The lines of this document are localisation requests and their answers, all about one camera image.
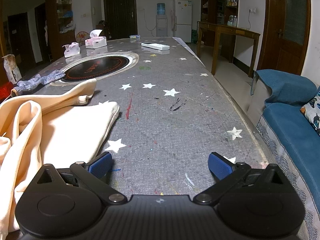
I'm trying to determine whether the white remote control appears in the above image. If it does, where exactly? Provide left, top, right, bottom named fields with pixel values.
left=141, top=42, right=170, bottom=51

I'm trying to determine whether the arched wooden shelf unit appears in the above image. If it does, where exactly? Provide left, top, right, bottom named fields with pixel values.
left=0, top=0, right=77, bottom=85

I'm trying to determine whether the butterfly patterned cushion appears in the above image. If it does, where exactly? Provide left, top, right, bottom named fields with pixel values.
left=300, top=96, right=320, bottom=137

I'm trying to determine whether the pink white tissue box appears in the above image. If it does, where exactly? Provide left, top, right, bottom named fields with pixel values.
left=85, top=29, right=108, bottom=49

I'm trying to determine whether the blue sofa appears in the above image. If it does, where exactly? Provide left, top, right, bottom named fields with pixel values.
left=251, top=69, right=320, bottom=240

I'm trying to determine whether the red plastic stool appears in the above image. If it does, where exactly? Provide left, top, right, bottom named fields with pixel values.
left=0, top=83, right=15, bottom=103

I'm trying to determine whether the wooden door with glass pane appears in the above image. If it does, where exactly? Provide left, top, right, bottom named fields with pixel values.
left=257, top=0, right=312, bottom=75

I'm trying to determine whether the white brown paper bag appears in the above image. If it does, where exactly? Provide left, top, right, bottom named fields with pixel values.
left=2, top=54, right=22, bottom=84

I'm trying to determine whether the white refrigerator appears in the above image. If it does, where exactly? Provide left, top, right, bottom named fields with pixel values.
left=172, top=0, right=192, bottom=43

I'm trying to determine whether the dark inner room door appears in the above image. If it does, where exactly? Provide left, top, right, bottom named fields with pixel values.
left=7, top=12, right=29, bottom=65

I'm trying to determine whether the grey star-printed table cover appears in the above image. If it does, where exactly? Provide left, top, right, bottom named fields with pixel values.
left=0, top=36, right=269, bottom=200

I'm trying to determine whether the floor fan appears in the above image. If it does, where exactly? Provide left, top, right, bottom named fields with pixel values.
left=76, top=31, right=90, bottom=46

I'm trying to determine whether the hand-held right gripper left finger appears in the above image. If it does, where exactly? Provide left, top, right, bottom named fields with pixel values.
left=32, top=152, right=128, bottom=205

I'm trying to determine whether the wooden side table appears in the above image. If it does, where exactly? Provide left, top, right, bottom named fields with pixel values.
left=196, top=21, right=261, bottom=78

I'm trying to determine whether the dark wooden door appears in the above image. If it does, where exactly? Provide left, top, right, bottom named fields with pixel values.
left=103, top=0, right=137, bottom=40

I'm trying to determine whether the pink hanging towel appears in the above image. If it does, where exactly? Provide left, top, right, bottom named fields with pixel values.
left=170, top=9, right=177, bottom=32

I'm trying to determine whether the blue knitted glove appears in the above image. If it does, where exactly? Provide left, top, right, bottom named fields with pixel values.
left=12, top=70, right=66, bottom=97

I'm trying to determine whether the cream sweatshirt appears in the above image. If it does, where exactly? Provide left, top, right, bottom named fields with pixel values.
left=0, top=78, right=120, bottom=233

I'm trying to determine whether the round black induction cooktop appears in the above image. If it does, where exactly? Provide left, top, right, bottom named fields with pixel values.
left=51, top=52, right=140, bottom=87

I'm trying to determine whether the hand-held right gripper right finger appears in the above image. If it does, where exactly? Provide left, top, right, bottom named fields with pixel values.
left=192, top=152, right=288, bottom=205

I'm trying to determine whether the white water dispenser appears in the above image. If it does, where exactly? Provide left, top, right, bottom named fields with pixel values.
left=156, top=15, right=167, bottom=37

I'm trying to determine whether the small pink tissue pack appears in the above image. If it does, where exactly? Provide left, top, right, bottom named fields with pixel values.
left=62, top=42, right=81, bottom=58

